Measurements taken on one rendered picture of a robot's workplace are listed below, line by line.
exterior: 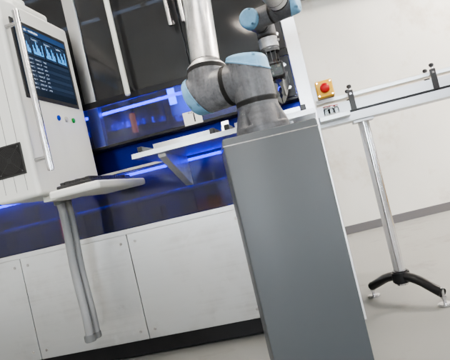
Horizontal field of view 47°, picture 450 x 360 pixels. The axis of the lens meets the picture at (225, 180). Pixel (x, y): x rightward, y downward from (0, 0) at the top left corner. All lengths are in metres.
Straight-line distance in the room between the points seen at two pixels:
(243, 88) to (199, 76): 0.15
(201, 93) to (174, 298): 1.18
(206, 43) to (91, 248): 1.29
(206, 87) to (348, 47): 4.03
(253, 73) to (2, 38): 1.03
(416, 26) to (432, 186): 1.59
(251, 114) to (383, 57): 4.17
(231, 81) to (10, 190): 0.97
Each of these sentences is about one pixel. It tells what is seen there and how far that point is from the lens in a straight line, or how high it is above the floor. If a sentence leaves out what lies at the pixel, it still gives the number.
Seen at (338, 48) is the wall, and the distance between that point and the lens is 5.41.
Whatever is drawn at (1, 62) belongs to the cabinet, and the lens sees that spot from 2.09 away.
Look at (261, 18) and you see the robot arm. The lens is 1.96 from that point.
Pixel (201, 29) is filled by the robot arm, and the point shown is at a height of 1.13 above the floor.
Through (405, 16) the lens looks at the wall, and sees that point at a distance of 5.70.
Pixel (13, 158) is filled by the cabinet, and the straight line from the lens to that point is 2.02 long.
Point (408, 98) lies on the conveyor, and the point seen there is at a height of 0.88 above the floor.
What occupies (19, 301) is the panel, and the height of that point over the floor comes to 0.38.
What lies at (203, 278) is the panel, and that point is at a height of 0.31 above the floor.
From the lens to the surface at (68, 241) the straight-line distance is 2.29.
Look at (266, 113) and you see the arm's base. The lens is 1.40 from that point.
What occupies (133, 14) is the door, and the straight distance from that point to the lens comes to 2.53.
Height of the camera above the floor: 0.65
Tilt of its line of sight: 2 degrees up
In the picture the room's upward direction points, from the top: 13 degrees counter-clockwise
